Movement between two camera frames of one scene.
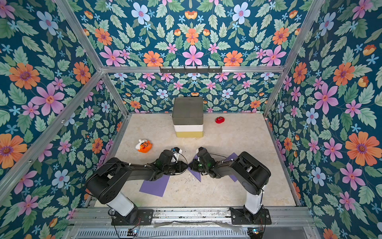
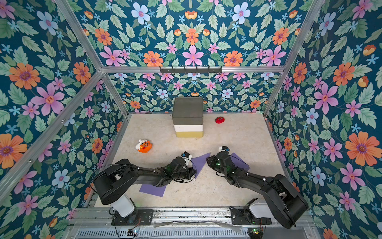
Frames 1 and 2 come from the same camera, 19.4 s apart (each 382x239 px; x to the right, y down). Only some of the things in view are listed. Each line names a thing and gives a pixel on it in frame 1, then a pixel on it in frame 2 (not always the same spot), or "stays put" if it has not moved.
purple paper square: x=156 y=187 stays put
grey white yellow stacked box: x=187 y=116 stays put
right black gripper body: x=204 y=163 to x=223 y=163
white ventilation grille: x=166 y=233 stays put
